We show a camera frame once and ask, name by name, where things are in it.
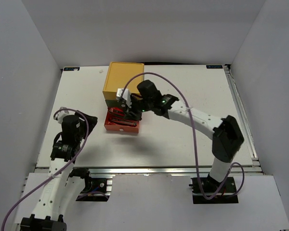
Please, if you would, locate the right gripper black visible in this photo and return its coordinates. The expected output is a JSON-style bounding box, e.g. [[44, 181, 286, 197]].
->
[[122, 96, 153, 121]]

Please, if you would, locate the red bottom drawer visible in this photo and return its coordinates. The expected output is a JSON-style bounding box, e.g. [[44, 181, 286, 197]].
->
[[104, 112, 140, 133]]

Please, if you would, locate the red utility knife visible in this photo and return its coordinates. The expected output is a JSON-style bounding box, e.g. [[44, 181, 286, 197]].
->
[[108, 107, 126, 117], [109, 117, 137, 127]]

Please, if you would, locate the yellow top drawer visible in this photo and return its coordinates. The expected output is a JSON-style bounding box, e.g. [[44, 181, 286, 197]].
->
[[103, 91, 117, 101]]

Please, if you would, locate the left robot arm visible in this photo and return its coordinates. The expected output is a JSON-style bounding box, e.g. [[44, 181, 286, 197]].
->
[[20, 108, 98, 231]]

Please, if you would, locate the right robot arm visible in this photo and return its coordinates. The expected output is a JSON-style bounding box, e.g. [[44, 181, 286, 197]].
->
[[116, 80, 244, 192]]

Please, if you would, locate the yellow drawer cabinet shell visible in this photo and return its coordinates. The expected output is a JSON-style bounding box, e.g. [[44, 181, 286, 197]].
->
[[103, 62, 145, 91]]

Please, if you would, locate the left blue table sticker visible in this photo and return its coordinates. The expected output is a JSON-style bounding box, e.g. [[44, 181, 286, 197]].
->
[[63, 67, 80, 71]]

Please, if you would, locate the blue table sticker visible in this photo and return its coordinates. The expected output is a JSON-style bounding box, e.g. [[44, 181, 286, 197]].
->
[[63, 67, 80, 71], [206, 65, 223, 69]]

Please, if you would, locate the right blue table sticker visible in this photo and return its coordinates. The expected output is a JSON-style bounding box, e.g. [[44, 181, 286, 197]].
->
[[206, 65, 223, 69]]

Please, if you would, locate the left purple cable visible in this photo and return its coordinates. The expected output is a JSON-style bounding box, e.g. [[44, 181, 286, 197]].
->
[[1, 108, 109, 231]]

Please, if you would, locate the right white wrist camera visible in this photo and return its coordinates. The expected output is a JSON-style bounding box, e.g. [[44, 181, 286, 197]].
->
[[116, 88, 132, 108]]

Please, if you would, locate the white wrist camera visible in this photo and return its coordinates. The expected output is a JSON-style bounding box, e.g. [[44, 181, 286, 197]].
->
[[116, 88, 132, 108], [53, 107, 70, 125]]

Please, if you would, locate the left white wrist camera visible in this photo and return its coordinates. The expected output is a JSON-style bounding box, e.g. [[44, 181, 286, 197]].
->
[[53, 107, 70, 125]]

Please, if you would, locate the aluminium front rail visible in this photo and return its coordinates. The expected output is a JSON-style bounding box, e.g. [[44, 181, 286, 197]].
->
[[35, 165, 263, 178]]

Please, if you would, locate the aluminium rail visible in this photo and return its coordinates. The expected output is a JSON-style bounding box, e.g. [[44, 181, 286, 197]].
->
[[223, 64, 264, 175], [35, 165, 263, 178]]

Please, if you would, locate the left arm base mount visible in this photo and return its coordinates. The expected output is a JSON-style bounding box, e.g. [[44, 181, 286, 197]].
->
[[69, 168, 110, 202]]

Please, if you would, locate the aluminium right side rail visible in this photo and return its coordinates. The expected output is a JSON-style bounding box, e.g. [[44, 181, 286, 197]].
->
[[223, 64, 264, 175]]

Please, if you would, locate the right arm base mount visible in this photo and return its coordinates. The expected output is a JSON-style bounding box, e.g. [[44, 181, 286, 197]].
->
[[187, 177, 239, 205]]

